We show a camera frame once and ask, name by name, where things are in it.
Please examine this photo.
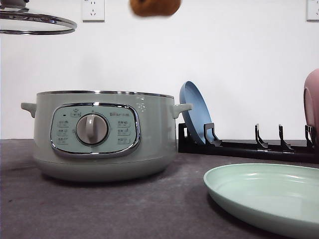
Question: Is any brown potato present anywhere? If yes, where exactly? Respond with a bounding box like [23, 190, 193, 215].
[131, 0, 181, 16]

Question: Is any green plate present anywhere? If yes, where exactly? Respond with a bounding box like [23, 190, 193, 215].
[203, 163, 319, 239]

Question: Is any glass lid with green knob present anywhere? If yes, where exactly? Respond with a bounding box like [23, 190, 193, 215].
[0, 0, 77, 35]

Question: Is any blue plate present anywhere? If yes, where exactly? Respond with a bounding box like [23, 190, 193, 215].
[179, 81, 213, 144]

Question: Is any green electric steamer pot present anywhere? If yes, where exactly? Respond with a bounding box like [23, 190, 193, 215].
[21, 90, 193, 182]

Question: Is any grey table mat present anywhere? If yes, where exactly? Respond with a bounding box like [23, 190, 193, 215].
[0, 139, 319, 239]

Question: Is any black dish rack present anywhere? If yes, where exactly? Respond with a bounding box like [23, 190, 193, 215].
[178, 123, 319, 164]

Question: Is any pink bowl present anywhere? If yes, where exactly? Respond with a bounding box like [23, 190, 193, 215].
[303, 68, 319, 151]

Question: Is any white wall socket left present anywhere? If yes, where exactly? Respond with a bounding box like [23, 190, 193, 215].
[82, 0, 105, 23]

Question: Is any white wall socket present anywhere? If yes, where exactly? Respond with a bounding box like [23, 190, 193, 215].
[303, 0, 319, 24]
[82, 0, 105, 23]

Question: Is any white wall socket right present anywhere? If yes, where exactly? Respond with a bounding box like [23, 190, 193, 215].
[303, 0, 319, 24]

